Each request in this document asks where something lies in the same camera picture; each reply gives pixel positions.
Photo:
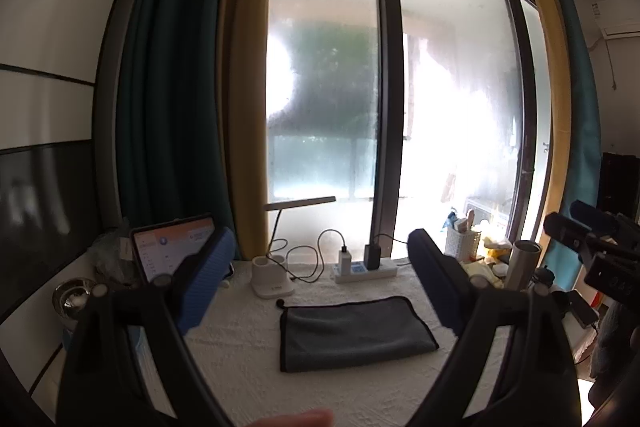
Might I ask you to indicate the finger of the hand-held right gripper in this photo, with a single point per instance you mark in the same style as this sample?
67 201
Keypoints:
592 211
567 229

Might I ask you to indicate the white textured table cloth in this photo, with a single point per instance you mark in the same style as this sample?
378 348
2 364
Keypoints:
250 357

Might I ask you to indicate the teal curtain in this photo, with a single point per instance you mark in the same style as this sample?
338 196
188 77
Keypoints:
165 107
580 107

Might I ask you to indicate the white desk lamp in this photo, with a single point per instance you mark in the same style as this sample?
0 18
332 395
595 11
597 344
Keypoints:
270 279

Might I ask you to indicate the white air conditioner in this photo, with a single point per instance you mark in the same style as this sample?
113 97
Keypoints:
619 17

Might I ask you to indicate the dark wall screen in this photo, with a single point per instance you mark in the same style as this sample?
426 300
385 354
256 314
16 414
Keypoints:
40 217

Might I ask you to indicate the black charger plug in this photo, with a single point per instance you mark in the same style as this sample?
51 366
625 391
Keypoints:
372 256

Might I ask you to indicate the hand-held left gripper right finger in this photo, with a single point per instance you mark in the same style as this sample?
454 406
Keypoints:
436 274

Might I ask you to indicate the yellow curtain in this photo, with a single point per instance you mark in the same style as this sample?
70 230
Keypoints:
245 107
550 72

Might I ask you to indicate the dark cabinet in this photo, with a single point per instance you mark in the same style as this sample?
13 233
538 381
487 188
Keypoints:
622 182

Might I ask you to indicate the black smartphone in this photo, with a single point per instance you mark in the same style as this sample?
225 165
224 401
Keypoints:
580 307

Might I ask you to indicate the white charger plug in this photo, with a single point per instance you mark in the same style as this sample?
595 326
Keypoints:
344 258

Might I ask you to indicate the stainless steel tumbler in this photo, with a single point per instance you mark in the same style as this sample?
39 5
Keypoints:
521 264

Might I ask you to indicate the person's left hand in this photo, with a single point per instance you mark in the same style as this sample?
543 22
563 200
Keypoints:
295 419

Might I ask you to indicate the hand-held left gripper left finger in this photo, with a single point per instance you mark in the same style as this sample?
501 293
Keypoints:
207 274

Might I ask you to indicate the white mesh pen holder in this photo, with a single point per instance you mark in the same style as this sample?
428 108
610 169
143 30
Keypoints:
462 244

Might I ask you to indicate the stainless steel bowl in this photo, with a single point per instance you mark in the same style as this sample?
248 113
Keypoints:
75 299

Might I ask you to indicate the glass sliding door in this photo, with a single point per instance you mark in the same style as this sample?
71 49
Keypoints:
387 82

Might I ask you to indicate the tablet with lit screen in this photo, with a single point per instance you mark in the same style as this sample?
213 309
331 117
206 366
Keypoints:
160 252

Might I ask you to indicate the white power strip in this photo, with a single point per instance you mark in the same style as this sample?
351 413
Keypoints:
357 273

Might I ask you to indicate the grey towel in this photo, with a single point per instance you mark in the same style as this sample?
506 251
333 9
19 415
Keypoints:
352 332

